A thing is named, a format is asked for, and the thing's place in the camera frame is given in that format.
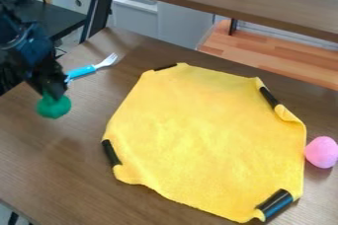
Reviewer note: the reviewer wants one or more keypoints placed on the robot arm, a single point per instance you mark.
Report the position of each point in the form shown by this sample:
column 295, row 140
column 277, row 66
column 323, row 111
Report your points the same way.
column 22, row 44

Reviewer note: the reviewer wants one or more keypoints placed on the pink toy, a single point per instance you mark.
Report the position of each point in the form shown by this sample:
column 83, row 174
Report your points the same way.
column 322, row 152

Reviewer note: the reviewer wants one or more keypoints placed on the green toy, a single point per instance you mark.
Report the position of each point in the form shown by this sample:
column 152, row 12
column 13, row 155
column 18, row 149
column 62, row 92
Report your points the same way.
column 53, row 106

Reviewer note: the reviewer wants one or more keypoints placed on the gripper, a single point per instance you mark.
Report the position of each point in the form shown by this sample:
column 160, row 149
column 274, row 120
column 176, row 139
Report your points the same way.
column 46, row 79

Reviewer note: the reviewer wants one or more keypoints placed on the yellow cloth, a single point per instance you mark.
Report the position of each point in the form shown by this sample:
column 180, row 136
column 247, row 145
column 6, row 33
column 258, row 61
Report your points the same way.
column 207, row 140

